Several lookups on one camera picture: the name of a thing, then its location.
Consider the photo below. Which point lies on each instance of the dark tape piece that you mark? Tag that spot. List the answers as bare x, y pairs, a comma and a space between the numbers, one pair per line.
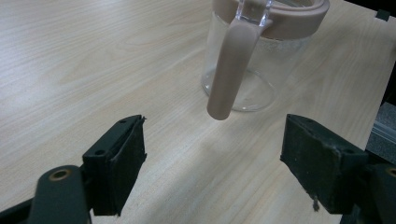
382, 14

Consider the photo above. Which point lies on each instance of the metal floor rail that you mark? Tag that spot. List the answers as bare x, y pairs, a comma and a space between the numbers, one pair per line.
386, 132

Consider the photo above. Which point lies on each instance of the clear jar with beige lid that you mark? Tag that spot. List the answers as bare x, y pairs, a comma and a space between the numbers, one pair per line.
230, 62

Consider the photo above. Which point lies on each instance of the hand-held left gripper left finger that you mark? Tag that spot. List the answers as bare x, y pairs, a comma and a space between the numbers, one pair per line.
118, 161

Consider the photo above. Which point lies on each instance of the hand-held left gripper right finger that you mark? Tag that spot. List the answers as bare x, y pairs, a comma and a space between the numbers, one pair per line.
323, 168

